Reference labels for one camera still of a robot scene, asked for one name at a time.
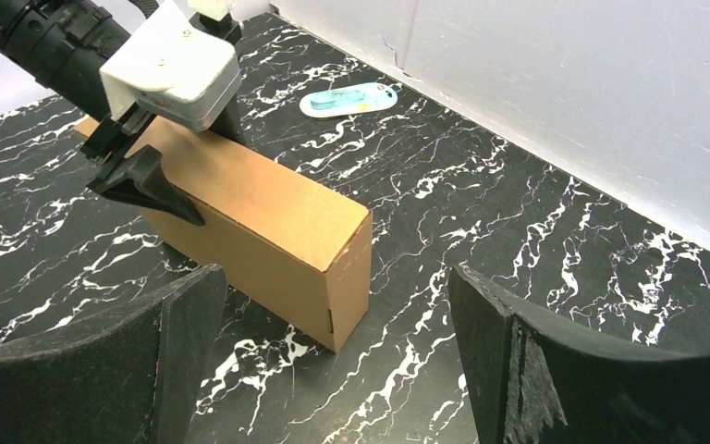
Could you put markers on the teal white packaged item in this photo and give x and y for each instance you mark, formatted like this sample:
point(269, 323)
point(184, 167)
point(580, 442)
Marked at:
point(351, 100)

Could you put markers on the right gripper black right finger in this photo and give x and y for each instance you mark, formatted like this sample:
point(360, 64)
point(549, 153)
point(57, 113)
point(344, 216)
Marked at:
point(534, 376)

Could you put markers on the brown cardboard box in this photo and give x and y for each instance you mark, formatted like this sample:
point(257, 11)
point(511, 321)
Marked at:
point(296, 247)

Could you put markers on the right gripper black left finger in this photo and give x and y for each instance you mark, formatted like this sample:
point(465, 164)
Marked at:
point(127, 374)

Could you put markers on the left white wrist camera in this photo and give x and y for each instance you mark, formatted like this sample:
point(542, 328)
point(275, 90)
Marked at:
point(173, 70)

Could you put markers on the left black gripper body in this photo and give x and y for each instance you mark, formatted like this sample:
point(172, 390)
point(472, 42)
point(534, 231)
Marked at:
point(63, 45)

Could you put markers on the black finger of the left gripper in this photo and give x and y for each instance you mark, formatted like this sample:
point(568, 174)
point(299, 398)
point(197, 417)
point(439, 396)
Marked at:
point(228, 123)
point(139, 180)

